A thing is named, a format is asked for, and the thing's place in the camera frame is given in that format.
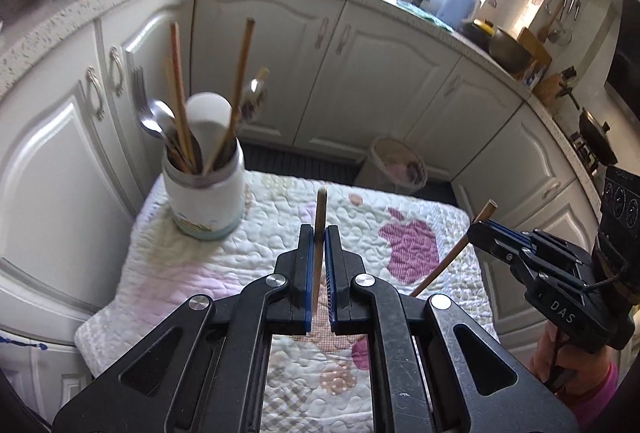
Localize black wok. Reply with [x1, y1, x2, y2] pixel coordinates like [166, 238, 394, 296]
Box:
[577, 108, 622, 166]

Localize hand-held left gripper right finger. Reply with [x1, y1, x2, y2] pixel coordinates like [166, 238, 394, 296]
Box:
[325, 226, 579, 433]

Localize hanging kitchen utensils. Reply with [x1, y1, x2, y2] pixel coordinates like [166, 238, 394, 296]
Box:
[537, 0, 584, 44]

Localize metal spoon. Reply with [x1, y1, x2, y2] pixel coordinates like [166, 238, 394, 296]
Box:
[241, 67, 271, 122]
[140, 100, 191, 171]

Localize metal fork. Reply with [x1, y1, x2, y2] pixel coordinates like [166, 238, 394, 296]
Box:
[131, 67, 171, 148]

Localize woven waste basket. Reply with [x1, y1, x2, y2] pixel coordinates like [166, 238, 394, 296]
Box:
[355, 136, 429, 196]

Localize patterned wooden chopstick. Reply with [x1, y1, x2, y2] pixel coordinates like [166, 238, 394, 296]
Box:
[202, 18, 256, 174]

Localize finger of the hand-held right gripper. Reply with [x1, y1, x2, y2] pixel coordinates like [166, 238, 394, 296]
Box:
[487, 219, 540, 241]
[467, 222, 532, 265]

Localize wooden knife block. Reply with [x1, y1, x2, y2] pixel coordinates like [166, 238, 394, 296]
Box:
[531, 68, 578, 110]

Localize quilted patchwork blanket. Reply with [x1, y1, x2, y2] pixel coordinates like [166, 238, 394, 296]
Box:
[75, 170, 501, 433]

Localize white ceramic spoon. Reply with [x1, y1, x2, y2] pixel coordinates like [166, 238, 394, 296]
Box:
[185, 92, 234, 174]

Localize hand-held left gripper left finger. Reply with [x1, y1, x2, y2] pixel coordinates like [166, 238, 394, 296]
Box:
[52, 223, 314, 433]

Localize wooden cutting board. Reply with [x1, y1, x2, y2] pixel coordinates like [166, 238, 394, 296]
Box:
[515, 27, 554, 81]

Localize dark metal bowl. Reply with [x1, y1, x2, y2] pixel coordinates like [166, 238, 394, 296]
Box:
[487, 28, 534, 74]

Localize black pot with yellow rim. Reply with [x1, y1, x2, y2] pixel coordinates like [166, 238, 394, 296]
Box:
[462, 19, 497, 50]

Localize white steel utensil jar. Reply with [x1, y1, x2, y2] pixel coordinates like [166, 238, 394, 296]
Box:
[161, 135, 247, 241]

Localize person's right forearm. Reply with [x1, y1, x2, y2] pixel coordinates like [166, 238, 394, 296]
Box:
[569, 362, 624, 420]

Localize person's right hand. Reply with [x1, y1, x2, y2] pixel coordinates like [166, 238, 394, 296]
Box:
[530, 322, 619, 396]

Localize brown wooden chopstick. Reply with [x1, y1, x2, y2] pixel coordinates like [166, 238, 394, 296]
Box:
[170, 22, 199, 174]
[410, 199, 499, 298]
[310, 189, 329, 311]

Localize light blue cylinder container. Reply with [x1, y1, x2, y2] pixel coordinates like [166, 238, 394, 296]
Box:
[437, 0, 482, 30]

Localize teal cloth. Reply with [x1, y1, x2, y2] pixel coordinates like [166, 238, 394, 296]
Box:
[397, 0, 453, 32]

